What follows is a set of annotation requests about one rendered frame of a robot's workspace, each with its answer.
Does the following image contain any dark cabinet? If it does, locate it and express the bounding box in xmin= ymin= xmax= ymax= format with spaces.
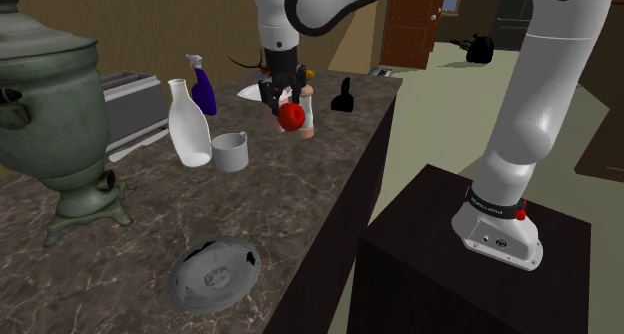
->
xmin=489 ymin=0 xmax=535 ymax=52

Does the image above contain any red apple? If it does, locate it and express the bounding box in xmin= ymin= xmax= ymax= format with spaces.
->
xmin=276 ymin=101 xmax=307 ymax=133

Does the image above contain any white plate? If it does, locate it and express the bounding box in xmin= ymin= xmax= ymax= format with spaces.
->
xmin=236 ymin=82 xmax=267 ymax=103

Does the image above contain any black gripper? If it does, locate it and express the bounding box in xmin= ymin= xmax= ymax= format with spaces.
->
xmin=258 ymin=47 xmax=308 ymax=118

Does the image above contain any silver toaster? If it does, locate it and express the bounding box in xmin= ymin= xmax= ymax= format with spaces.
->
xmin=99 ymin=70 xmax=171 ymax=164

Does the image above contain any white bottle vase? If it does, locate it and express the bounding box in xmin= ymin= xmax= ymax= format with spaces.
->
xmin=167 ymin=77 xmax=214 ymax=169

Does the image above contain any small black upright object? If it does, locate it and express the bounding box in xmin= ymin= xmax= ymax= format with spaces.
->
xmin=330 ymin=76 xmax=355 ymax=114

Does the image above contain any grey mug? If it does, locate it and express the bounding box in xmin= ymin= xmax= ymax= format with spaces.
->
xmin=210 ymin=130 xmax=250 ymax=174

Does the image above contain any brown wooden door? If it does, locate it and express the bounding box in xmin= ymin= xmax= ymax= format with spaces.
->
xmin=379 ymin=0 xmax=448 ymax=71

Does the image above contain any dark robot stand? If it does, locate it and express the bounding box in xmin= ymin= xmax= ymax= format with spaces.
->
xmin=346 ymin=163 xmax=593 ymax=334

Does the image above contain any green metal samovar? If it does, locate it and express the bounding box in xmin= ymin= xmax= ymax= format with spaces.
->
xmin=0 ymin=0 xmax=139 ymax=249

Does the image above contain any blue spray bottle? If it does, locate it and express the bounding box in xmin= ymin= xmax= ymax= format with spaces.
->
xmin=186 ymin=53 xmax=219 ymax=118

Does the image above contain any beige pepper mill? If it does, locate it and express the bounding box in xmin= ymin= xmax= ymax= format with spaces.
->
xmin=296 ymin=83 xmax=317 ymax=140

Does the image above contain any black object on floor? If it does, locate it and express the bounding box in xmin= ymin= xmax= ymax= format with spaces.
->
xmin=448 ymin=33 xmax=496 ymax=65

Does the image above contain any grey broken bowl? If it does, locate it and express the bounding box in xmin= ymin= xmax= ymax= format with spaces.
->
xmin=167 ymin=235 xmax=262 ymax=316

